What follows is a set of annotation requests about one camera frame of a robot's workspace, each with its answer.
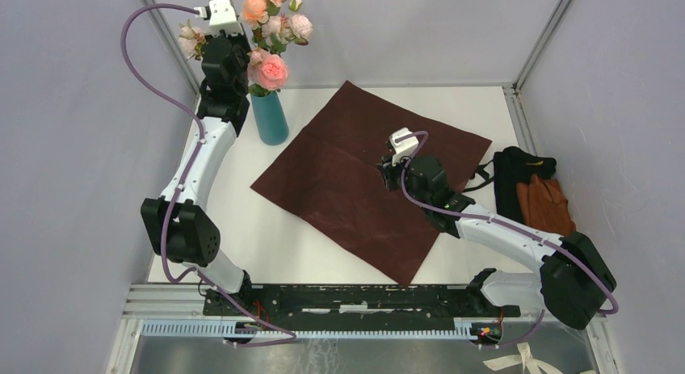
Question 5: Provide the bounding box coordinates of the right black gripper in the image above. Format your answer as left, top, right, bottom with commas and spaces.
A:
376, 149, 430, 212

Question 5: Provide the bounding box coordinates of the pale pink rose stem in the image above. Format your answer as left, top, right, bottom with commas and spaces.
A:
240, 0, 287, 44

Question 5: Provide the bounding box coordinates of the red paper bouquet wrapper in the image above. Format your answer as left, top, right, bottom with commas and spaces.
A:
252, 82, 491, 286

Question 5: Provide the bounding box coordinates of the black ribbon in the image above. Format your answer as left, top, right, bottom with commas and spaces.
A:
462, 160, 494, 193

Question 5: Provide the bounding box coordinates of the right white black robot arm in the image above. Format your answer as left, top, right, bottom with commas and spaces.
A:
377, 155, 618, 330

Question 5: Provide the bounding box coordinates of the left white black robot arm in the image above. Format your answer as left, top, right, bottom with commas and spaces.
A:
141, 34, 254, 316

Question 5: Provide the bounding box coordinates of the pink flower stem in vase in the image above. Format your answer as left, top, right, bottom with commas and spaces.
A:
177, 19, 207, 61

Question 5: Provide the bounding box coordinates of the teal ceramic vase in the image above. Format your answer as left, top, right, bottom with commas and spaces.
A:
251, 92, 289, 145

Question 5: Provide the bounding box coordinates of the black cloth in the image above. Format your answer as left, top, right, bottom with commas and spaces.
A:
494, 146, 557, 223

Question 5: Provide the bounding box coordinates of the orange cloth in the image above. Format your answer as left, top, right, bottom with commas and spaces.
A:
516, 174, 576, 236

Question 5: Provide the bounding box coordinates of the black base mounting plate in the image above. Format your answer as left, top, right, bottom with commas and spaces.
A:
234, 284, 521, 331

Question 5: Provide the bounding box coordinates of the white paper strip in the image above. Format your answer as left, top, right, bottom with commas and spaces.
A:
483, 342, 563, 374

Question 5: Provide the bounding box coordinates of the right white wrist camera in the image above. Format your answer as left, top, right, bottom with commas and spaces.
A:
389, 127, 419, 158

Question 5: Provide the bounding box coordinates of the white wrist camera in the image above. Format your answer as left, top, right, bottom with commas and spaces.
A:
195, 0, 245, 36
389, 127, 419, 158

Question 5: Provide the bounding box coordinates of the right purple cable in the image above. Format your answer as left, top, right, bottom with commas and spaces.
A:
394, 130, 620, 349

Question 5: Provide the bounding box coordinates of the purple cable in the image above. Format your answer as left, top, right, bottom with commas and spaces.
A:
120, 3, 297, 348
394, 130, 620, 349

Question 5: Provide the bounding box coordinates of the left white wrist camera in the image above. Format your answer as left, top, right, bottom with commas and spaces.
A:
195, 0, 245, 36

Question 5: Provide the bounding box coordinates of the white slotted cable duct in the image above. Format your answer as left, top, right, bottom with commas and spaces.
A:
141, 319, 477, 341

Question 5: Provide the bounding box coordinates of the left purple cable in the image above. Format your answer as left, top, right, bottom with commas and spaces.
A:
120, 3, 297, 348

